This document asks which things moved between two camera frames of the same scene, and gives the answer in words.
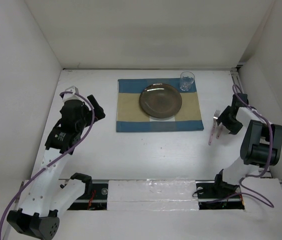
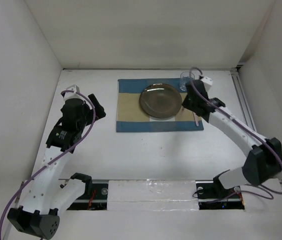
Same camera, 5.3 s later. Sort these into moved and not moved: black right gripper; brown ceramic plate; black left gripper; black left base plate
Moved: black right gripper
Not moved: black left base plate; black left gripper; brown ceramic plate
